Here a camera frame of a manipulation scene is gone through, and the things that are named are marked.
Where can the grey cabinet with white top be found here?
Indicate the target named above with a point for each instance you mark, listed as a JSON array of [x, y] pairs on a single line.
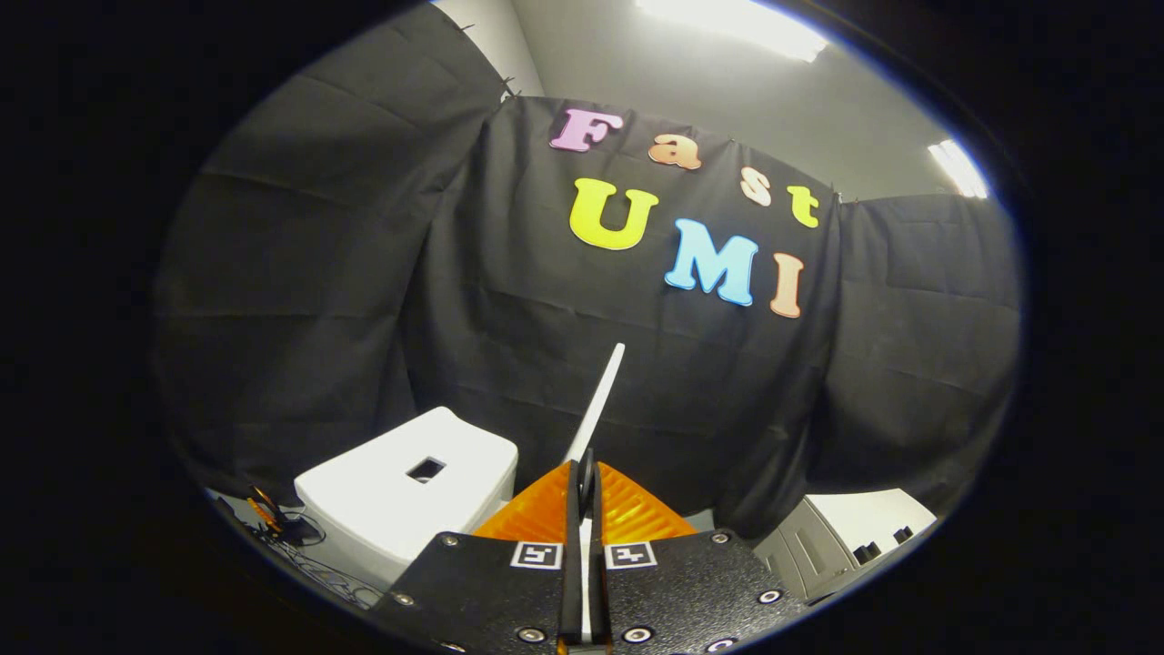
[[864, 514]]

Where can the large ceiling light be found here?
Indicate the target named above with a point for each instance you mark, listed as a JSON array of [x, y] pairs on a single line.
[[737, 23]]

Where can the small ceiling light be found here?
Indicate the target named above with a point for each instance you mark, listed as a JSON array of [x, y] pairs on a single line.
[[959, 168]]

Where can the black backdrop cloth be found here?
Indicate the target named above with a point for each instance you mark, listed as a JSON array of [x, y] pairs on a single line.
[[509, 318]]

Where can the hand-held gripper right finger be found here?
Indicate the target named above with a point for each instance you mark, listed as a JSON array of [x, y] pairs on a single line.
[[691, 591]]

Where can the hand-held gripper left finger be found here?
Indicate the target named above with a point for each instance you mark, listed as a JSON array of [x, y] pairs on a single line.
[[482, 591]]

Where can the orange black tool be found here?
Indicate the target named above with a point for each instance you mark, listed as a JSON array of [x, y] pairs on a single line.
[[268, 517]]

